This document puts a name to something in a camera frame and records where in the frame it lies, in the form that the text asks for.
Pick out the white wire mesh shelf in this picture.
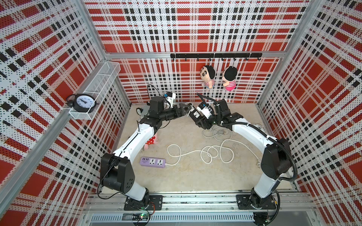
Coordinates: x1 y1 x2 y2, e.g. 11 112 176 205
69 61 120 121

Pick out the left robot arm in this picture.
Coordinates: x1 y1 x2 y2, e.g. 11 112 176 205
97 97 191 210

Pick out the black hook rail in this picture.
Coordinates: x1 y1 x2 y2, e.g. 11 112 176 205
170 53 263 59

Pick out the pink strawberry plush toy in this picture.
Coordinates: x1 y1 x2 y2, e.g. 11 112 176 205
144 134 159 150

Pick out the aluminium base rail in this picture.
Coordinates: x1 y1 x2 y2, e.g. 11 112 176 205
80 190 322 226

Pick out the hanging doll pink shirt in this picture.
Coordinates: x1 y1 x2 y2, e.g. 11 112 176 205
222 66 238 91

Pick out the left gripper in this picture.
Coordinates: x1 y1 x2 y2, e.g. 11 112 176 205
159 104 192 121

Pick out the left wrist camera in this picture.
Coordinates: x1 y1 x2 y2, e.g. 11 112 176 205
164 92 176 108

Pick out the hanging doll striped shirt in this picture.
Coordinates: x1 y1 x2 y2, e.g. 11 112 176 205
200 66 216 89

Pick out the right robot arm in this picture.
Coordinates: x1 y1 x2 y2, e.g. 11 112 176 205
189 100 298 209

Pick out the purple power strip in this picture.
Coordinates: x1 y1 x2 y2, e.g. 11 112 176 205
140 157 166 169

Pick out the black power strip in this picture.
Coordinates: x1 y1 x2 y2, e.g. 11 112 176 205
189 108 202 123

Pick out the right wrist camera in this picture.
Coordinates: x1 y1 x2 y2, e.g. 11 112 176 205
197 94 215 119

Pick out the black alarm clock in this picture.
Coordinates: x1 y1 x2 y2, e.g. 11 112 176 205
66 94 97 113

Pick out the white alarm clock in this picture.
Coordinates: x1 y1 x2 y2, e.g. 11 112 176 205
254 123 265 131

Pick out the grey husky plush toy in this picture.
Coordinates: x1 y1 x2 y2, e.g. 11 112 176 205
136 107 149 118

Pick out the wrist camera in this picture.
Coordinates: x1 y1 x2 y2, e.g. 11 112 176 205
164 92 176 108
197 94 215 119

